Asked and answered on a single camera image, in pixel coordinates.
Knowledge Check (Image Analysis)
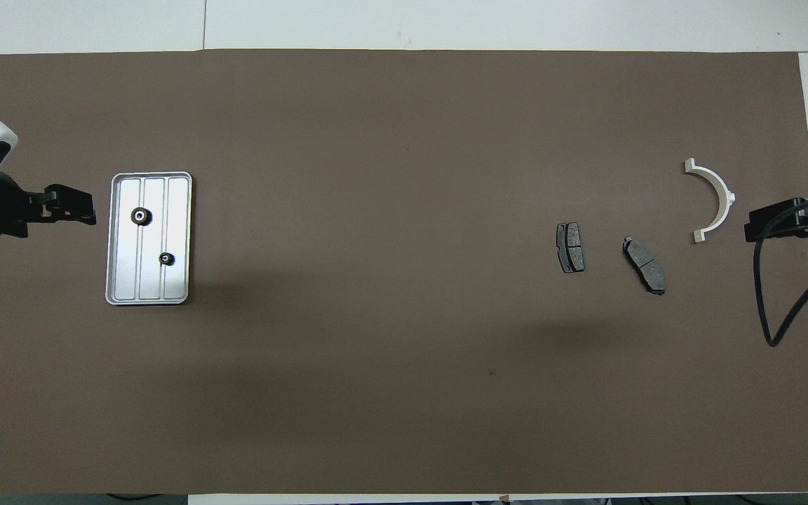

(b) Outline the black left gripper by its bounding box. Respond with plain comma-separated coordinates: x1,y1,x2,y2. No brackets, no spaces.
0,172,97,238

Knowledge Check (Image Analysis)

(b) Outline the silver metal tray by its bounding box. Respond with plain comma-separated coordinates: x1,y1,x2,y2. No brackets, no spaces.
105,172,193,307

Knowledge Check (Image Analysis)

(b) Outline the long dark brake pad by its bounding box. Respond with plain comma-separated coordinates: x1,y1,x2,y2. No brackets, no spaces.
621,237,666,297

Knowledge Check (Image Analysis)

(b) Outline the short dark brake pad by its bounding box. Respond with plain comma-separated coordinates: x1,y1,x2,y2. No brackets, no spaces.
555,222,586,274

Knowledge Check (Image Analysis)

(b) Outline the brown table mat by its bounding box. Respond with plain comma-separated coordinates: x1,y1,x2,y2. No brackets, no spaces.
0,49,808,495

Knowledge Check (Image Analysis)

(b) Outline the white semicircular plastic bracket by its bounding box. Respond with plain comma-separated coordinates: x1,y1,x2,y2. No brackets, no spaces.
683,159,736,245

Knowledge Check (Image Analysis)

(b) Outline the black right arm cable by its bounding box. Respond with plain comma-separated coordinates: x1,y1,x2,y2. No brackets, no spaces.
751,196,808,348

